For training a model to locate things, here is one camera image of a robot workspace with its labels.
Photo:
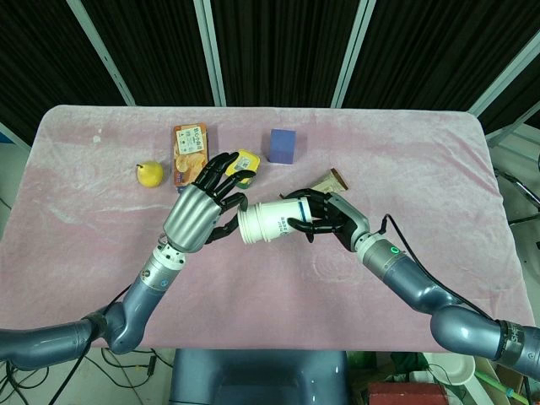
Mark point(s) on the black metal stand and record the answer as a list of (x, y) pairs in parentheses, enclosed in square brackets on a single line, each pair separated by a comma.
[(521, 185)]

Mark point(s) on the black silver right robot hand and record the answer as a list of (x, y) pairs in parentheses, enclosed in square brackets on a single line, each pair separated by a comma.
[(341, 215)]

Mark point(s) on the purple foam cube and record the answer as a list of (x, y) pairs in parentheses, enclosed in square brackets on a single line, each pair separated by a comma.
[(282, 147)]

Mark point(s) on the pink velvet tablecloth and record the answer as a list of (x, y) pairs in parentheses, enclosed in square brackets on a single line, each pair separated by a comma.
[(261, 287)]

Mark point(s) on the green tub yellow lid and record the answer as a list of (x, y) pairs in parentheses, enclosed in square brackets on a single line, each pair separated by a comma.
[(250, 159)]

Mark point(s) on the orange blue cookie box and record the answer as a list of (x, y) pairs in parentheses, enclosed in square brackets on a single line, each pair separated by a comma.
[(187, 147)]

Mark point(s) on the blue-grey robot torso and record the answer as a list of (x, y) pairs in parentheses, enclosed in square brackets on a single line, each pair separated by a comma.
[(253, 379)]

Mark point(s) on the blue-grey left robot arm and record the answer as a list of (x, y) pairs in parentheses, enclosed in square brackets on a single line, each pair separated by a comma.
[(139, 304)]

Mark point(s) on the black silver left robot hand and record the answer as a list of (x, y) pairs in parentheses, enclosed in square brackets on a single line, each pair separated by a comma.
[(192, 219)]

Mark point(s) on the black partition panel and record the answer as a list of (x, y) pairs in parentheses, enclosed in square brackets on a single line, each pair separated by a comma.
[(527, 97), (287, 50), (160, 50), (42, 63), (422, 50)]

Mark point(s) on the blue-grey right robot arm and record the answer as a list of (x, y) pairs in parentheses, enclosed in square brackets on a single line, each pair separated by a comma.
[(422, 291)]

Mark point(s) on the white paper cup blue band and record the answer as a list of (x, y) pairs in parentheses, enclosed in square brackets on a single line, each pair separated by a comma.
[(243, 223), (239, 223), (270, 215)]

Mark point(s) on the yellow pear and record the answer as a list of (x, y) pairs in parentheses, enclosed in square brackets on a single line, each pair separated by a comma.
[(151, 175)]

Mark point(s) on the white bowl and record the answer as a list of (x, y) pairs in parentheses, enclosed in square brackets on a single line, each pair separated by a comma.
[(457, 371)]

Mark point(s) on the red box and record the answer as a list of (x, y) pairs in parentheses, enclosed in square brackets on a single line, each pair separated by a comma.
[(405, 394)]

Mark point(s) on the light partition frame post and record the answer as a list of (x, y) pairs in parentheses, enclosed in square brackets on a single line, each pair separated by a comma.
[(350, 59), (211, 55), (506, 71), (12, 134), (105, 59)]

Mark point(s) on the brown beige snack bar wrapper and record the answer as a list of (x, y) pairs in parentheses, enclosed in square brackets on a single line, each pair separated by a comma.
[(333, 179)]

